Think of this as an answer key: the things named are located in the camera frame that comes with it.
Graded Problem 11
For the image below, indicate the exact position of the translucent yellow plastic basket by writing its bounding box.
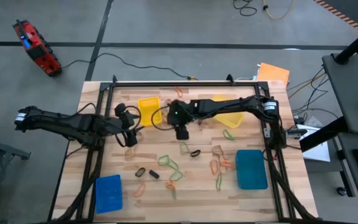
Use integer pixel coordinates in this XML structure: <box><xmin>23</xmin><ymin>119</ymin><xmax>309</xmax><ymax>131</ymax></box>
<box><xmin>211</xmin><ymin>94</ymin><xmax>245</xmax><ymax>129</ymax></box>

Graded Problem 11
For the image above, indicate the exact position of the teal plastic basket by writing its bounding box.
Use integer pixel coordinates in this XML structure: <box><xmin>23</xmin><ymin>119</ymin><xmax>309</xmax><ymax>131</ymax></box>
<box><xmin>235</xmin><ymin>149</ymin><xmax>269</xmax><ymax>190</ymax></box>

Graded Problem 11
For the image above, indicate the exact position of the yellow perforated plastic basket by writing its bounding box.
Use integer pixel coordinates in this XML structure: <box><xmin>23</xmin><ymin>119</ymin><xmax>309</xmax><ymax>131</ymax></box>
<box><xmin>137</xmin><ymin>96</ymin><xmax>163</xmax><ymax>128</ymax></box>

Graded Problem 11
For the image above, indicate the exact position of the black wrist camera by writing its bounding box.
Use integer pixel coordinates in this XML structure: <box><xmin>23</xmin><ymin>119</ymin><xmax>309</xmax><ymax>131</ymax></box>
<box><xmin>175</xmin><ymin>124</ymin><xmax>190</xmax><ymax>141</ymax></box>
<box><xmin>125</xmin><ymin>129</ymin><xmax>139</xmax><ymax>148</ymax></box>

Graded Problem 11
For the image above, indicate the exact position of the orange paper sheet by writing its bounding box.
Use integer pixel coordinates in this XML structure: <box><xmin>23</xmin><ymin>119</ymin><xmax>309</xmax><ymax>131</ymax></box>
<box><xmin>256</xmin><ymin>62</ymin><xmax>291</xmax><ymax>88</ymax></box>

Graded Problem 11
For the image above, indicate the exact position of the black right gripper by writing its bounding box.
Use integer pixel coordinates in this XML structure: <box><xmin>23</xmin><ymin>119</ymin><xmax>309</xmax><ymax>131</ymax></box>
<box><xmin>165</xmin><ymin>100</ymin><xmax>198</xmax><ymax>127</ymax></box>

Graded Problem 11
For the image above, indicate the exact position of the black cart crossbar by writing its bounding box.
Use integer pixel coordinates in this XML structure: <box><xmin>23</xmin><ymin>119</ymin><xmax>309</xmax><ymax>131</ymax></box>
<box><xmin>300</xmin><ymin>116</ymin><xmax>345</xmax><ymax>153</ymax></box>

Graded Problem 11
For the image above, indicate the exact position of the black power cable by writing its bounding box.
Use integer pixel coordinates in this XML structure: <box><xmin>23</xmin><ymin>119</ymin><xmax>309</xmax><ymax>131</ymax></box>
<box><xmin>60</xmin><ymin>52</ymin><xmax>197</xmax><ymax>81</ymax></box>

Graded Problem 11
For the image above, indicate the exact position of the black coiled cable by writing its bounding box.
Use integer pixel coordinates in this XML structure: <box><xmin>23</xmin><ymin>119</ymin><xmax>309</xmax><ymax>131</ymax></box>
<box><xmin>232</xmin><ymin>0</ymin><xmax>258</xmax><ymax>17</ymax></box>

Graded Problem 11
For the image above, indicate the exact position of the black cable bundle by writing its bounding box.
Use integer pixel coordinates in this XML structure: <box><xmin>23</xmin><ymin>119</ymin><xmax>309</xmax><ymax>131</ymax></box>
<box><xmin>286</xmin><ymin>63</ymin><xmax>341</xmax><ymax>125</ymax></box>

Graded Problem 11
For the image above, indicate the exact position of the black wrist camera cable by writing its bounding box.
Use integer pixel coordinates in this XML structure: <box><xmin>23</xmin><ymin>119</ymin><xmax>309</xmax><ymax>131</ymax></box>
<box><xmin>152</xmin><ymin>105</ymin><xmax>175</xmax><ymax>131</ymax></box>
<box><xmin>124</xmin><ymin>105</ymin><xmax>142</xmax><ymax>127</ymax></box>

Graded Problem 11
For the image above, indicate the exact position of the yellow cable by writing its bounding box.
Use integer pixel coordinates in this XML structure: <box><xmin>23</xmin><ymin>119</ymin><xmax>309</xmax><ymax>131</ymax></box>
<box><xmin>262</xmin><ymin>0</ymin><xmax>294</xmax><ymax>21</ymax></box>

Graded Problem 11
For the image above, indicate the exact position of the white paper sheet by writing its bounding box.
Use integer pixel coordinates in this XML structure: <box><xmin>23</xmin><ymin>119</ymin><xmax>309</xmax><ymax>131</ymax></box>
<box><xmin>296</xmin><ymin>123</ymin><xmax>331</xmax><ymax>163</ymax></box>

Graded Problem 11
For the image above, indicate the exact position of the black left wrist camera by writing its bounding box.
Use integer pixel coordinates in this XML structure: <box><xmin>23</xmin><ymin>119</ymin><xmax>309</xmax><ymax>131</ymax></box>
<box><xmin>125</xmin><ymin>129</ymin><xmax>139</xmax><ymax>148</ymax></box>

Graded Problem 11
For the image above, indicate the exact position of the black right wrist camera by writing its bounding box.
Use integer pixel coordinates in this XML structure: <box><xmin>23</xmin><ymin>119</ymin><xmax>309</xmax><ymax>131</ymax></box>
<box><xmin>175</xmin><ymin>124</ymin><xmax>190</xmax><ymax>141</ymax></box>

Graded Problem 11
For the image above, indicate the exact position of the blue perforated plastic basket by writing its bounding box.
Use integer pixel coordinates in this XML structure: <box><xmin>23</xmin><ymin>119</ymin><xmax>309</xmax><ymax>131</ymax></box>
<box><xmin>95</xmin><ymin>174</ymin><xmax>124</xmax><ymax>215</ymax></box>

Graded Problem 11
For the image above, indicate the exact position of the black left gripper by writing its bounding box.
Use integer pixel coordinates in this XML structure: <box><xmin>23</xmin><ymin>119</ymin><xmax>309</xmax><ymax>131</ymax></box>
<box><xmin>116</xmin><ymin>113</ymin><xmax>145</xmax><ymax>134</ymax></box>

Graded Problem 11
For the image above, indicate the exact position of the black pole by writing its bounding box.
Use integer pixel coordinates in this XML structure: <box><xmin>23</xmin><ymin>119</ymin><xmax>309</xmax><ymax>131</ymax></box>
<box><xmin>334</xmin><ymin>18</ymin><xmax>358</xmax><ymax>65</ymax></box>

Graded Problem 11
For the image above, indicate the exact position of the grey cart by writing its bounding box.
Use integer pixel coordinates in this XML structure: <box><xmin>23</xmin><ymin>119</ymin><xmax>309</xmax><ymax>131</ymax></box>
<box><xmin>321</xmin><ymin>52</ymin><xmax>358</xmax><ymax>210</ymax></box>

